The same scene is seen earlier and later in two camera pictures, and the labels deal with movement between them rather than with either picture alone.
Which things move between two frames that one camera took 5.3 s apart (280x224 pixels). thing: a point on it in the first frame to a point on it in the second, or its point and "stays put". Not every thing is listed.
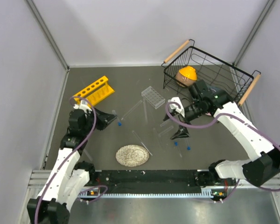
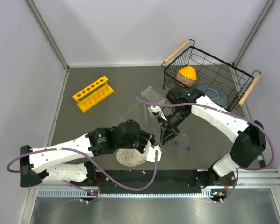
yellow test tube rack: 95,93 stays put
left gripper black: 102,116 to 146,136
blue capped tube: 188,146 stays put
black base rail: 115,181 stays put
